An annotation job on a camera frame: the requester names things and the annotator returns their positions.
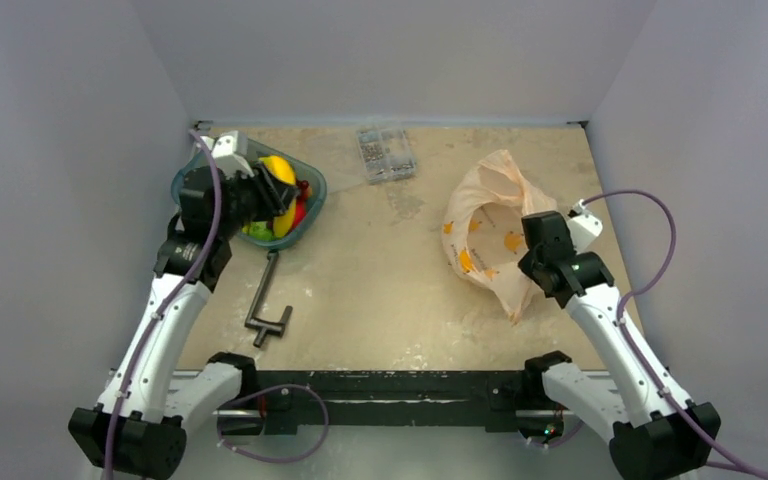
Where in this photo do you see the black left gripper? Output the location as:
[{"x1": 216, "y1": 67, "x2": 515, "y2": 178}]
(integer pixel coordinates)
[{"x1": 216, "y1": 161, "x2": 297, "y2": 239}]

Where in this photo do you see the green fake custard apple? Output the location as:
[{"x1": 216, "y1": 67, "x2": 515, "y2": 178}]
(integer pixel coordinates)
[{"x1": 241, "y1": 222, "x2": 276, "y2": 242}]

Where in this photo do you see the translucent orange plastic bag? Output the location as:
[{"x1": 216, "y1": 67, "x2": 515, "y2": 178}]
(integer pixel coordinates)
[{"x1": 441, "y1": 150, "x2": 558, "y2": 323}]

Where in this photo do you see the red yellow fake cherry bunch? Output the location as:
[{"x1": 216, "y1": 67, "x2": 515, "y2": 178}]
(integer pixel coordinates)
[{"x1": 296, "y1": 180, "x2": 313, "y2": 202}]

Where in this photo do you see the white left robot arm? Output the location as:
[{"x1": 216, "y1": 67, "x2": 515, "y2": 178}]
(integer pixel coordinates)
[{"x1": 68, "y1": 158, "x2": 299, "y2": 479}]

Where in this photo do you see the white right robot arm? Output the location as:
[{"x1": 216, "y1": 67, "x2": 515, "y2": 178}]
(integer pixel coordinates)
[{"x1": 518, "y1": 211, "x2": 721, "y2": 479}]

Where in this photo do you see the yellow fake banana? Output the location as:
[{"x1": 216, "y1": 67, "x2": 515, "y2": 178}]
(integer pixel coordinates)
[{"x1": 259, "y1": 155, "x2": 298, "y2": 239}]

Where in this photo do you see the teal plastic tray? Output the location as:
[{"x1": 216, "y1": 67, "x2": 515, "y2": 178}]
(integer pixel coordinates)
[{"x1": 171, "y1": 131, "x2": 327, "y2": 250}]

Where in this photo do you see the black metal clamp tool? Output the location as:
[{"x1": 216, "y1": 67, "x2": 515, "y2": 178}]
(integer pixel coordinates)
[{"x1": 244, "y1": 250, "x2": 293, "y2": 349}]

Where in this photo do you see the clear screw organizer box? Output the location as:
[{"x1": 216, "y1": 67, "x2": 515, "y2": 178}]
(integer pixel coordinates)
[{"x1": 355, "y1": 122, "x2": 417, "y2": 184}]

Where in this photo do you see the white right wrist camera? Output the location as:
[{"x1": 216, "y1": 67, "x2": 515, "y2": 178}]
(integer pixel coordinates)
[{"x1": 566, "y1": 200, "x2": 604, "y2": 253}]

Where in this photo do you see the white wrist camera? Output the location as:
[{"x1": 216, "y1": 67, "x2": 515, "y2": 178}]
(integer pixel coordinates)
[
  {"x1": 566, "y1": 200, "x2": 604, "y2": 253},
  {"x1": 201, "y1": 130, "x2": 253, "y2": 178}
]

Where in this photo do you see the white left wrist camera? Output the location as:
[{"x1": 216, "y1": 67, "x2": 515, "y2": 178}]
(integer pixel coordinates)
[{"x1": 201, "y1": 130, "x2": 253, "y2": 178}]

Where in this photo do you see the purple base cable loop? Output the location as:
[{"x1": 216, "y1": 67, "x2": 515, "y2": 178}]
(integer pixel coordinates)
[{"x1": 214, "y1": 382, "x2": 330, "y2": 465}]

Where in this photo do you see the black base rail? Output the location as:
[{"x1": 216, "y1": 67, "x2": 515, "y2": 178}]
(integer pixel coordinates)
[{"x1": 212, "y1": 370, "x2": 581, "y2": 440}]

